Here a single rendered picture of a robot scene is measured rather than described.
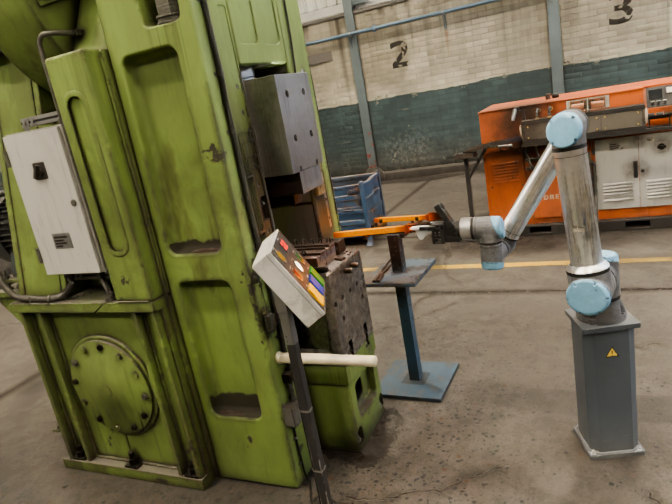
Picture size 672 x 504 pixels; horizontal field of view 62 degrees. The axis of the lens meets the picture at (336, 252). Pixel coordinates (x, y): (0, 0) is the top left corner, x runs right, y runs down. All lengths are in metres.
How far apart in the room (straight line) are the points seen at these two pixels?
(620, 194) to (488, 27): 4.78
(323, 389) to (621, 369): 1.28
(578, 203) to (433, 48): 7.99
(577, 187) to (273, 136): 1.18
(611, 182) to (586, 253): 3.57
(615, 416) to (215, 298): 1.74
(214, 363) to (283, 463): 0.54
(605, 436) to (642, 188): 3.44
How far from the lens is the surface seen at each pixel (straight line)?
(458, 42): 9.88
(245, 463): 2.79
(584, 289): 2.21
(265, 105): 2.36
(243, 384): 2.61
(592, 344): 2.47
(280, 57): 2.70
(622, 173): 5.73
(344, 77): 10.50
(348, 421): 2.76
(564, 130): 2.10
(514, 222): 2.38
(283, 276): 1.83
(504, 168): 5.76
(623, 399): 2.62
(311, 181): 2.47
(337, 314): 2.50
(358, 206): 6.18
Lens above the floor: 1.64
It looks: 15 degrees down
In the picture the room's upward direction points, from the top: 11 degrees counter-clockwise
